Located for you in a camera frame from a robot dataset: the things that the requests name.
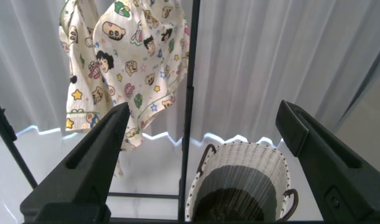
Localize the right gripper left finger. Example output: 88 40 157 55
19 101 131 223

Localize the black clothes rack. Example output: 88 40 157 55
0 0 202 223

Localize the white laundry basket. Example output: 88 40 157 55
184 140 300 223

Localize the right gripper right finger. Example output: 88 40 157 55
274 99 380 223

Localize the white curtain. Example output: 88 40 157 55
0 0 380 147

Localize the cream printed shirt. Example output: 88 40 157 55
58 0 191 179

